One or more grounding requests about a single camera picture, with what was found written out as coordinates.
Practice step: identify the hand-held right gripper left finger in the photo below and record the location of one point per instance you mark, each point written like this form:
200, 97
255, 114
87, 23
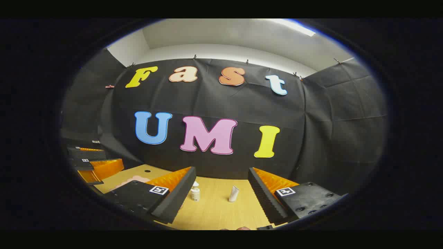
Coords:
174, 197

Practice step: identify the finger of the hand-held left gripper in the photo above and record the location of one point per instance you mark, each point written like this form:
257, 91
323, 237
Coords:
86, 154
107, 167

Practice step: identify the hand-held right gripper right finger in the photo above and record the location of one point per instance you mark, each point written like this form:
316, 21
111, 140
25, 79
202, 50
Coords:
264, 197

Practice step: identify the white pump bottle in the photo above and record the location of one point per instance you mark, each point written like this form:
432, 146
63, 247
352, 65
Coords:
195, 193

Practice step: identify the pink suitcase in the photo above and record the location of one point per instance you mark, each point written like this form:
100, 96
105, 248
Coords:
133, 179

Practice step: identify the white squeeze tube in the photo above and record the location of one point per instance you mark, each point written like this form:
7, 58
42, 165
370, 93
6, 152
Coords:
233, 194

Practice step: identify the black backdrop cloth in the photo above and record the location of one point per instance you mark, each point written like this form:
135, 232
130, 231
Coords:
242, 103

